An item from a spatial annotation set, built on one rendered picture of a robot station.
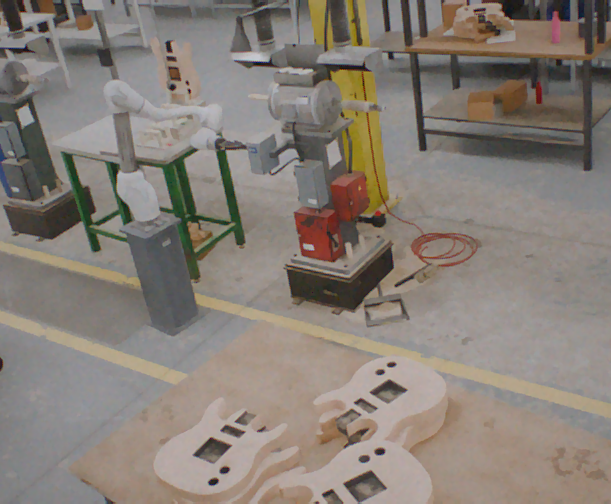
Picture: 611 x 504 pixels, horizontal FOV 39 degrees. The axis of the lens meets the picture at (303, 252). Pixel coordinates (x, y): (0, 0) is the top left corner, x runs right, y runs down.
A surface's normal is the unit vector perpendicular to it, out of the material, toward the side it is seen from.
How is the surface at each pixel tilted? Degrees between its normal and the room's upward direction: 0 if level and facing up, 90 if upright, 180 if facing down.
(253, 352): 0
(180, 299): 90
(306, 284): 90
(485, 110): 90
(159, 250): 90
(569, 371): 0
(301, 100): 62
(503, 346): 0
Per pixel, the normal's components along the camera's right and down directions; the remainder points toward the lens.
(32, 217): -0.54, 0.48
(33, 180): 0.82, 0.15
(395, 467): -0.16, -0.87
